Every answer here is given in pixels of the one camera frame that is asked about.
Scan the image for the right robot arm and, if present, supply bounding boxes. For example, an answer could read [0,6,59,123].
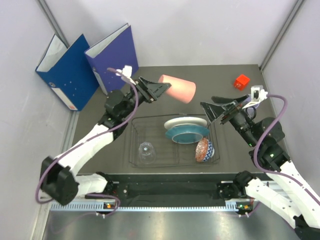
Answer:
[200,93,320,240]

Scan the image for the clear drinking glass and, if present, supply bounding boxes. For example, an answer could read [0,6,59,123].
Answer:
[138,142,156,164]

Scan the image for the blue patterned bowl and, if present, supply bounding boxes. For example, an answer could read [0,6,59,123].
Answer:
[202,140,215,162]

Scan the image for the white plate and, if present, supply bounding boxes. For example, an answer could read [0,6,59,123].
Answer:
[164,116,208,130]

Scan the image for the grey cable duct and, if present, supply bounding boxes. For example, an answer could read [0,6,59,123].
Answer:
[50,201,250,212]

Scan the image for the black wire dish rack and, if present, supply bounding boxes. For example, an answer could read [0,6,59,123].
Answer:
[127,114,220,168]

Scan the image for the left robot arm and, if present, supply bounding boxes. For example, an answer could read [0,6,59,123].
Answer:
[35,77,171,206]

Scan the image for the red patterned bowl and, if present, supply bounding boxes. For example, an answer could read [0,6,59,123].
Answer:
[195,138,209,163]

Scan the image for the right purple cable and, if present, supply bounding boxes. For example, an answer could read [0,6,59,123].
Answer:
[253,94,320,201]

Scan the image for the purple cable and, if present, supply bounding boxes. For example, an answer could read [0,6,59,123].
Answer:
[253,94,320,201]
[34,67,139,204]

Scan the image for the teal plate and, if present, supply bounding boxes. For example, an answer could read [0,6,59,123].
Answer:
[165,125,210,144]

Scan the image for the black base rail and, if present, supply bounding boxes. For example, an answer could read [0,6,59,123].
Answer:
[102,173,246,201]

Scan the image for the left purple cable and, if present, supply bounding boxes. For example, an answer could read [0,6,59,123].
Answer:
[34,67,139,204]

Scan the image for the pink plastic cup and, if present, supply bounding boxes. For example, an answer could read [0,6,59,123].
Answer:
[158,74,197,104]

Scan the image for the purple ring binder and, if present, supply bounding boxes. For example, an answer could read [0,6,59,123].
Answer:
[84,23,139,94]

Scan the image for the blue ring binder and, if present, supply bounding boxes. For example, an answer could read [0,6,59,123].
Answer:
[35,34,99,111]

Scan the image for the red cube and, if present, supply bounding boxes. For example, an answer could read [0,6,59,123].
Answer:
[233,74,251,91]

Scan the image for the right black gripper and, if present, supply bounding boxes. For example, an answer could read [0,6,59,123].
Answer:
[199,94,259,147]

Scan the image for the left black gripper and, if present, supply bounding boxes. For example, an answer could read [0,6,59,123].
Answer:
[120,76,171,119]

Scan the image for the lilac plastic cup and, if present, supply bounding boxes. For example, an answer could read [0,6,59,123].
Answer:
[245,102,259,120]

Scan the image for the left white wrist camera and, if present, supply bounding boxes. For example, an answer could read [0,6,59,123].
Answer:
[116,65,133,82]

